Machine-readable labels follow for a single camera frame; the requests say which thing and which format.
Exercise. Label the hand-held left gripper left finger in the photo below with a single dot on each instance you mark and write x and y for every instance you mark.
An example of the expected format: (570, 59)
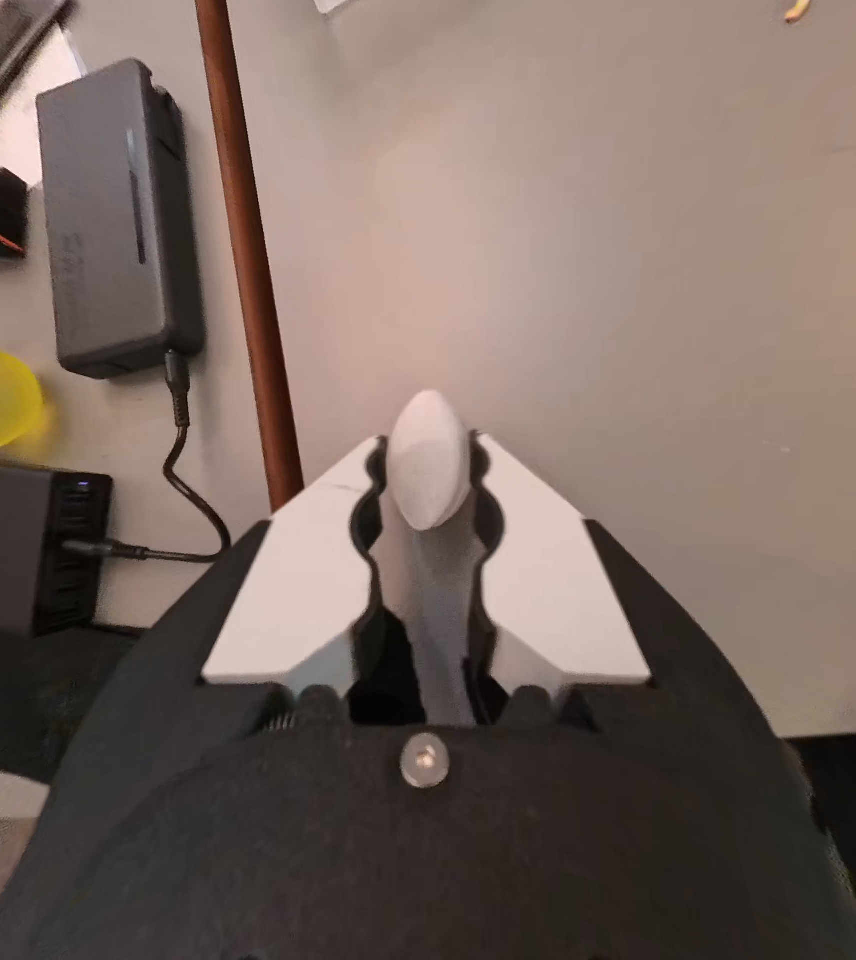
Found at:
(300, 585)

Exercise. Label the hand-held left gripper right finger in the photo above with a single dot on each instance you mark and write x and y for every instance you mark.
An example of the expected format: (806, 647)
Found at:
(555, 592)

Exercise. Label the grey oval-tipped plastic stand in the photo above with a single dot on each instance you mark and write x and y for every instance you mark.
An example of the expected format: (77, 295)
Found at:
(428, 465)

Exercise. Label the black charger box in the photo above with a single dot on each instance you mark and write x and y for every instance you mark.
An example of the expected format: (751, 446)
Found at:
(0, 540)

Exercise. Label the brown wooden rod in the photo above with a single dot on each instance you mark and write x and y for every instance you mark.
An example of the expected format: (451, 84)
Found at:
(248, 247)

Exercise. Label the grey power adapter brick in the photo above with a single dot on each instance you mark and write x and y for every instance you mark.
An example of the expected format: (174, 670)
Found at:
(117, 225)

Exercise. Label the white paper sheet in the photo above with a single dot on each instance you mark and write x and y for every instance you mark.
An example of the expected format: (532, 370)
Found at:
(38, 112)

